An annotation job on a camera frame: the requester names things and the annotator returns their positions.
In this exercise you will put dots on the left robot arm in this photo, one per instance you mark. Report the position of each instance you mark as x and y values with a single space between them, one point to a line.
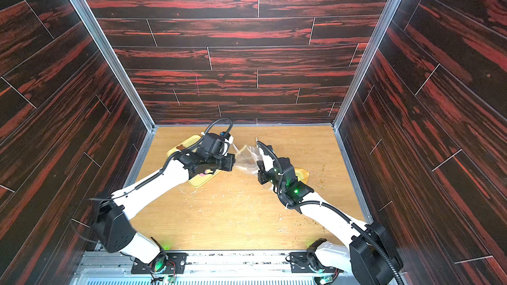
112 224

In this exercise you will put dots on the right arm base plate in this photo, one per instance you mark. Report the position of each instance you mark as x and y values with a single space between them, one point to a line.
302 262

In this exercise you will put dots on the yellow tray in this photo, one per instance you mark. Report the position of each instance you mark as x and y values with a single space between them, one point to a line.
196 180

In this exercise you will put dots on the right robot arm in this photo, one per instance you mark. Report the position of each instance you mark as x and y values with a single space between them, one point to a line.
369 256

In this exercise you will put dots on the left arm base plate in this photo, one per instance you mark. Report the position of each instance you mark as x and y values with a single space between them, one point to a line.
172 263

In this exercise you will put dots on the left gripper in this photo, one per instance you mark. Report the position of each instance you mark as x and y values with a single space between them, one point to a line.
230 160

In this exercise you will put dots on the clear resealable bag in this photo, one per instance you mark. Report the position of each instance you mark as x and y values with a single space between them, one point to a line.
302 175
246 159

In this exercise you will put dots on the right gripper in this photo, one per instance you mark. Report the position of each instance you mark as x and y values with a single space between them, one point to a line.
265 172

